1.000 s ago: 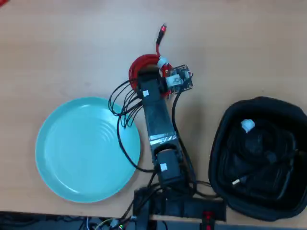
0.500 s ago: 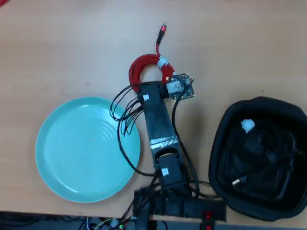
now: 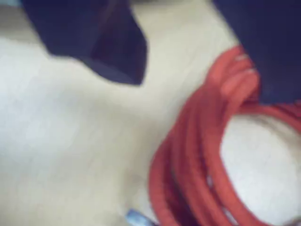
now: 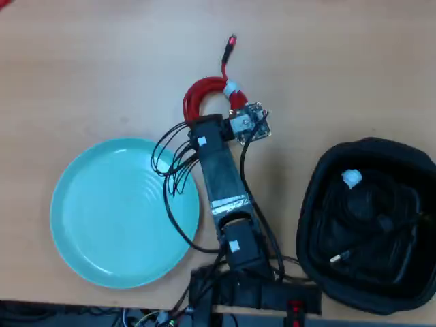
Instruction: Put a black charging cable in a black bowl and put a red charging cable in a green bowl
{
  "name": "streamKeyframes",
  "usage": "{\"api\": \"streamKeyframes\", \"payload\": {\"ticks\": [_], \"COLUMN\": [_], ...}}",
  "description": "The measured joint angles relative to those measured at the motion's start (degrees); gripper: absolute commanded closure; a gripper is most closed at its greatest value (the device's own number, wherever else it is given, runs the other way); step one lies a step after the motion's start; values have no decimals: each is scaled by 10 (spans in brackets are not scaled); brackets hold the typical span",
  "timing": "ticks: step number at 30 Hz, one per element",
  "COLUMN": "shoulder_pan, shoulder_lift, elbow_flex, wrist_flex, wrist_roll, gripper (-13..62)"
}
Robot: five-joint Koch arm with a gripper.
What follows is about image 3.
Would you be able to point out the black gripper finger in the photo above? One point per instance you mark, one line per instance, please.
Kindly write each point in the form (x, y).
(94, 35)
(270, 47)

